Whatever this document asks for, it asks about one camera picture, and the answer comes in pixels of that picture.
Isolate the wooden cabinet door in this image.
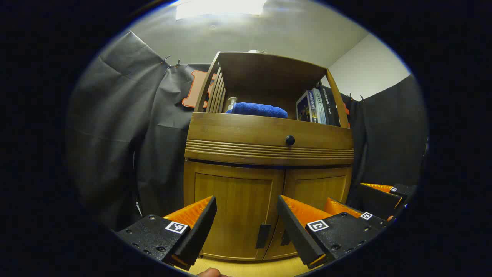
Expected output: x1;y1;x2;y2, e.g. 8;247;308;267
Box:
184;161;286;261
264;165;352;260

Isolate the dark blue cover book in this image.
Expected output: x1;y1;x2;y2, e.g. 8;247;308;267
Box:
296;90;319;123

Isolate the ceiling light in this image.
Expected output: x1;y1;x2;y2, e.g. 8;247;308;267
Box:
176;0;266;20

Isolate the black backdrop cloth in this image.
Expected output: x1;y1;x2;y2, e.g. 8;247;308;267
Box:
338;74;428;210
66;31;216;231

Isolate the wooden double-door shoe cabinet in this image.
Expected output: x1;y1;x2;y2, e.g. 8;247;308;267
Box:
183;51;355;262

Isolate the wooden drawer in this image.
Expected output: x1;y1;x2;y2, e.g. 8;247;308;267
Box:
185;112;354;167

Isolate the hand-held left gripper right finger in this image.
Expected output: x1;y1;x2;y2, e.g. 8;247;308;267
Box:
277;195;380;270

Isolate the blue towel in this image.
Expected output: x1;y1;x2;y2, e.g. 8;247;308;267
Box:
226;102;288;119

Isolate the grey spine book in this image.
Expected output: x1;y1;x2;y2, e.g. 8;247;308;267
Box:
312;88;327;125

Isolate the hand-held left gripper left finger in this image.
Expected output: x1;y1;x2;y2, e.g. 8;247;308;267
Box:
115;195;218;271

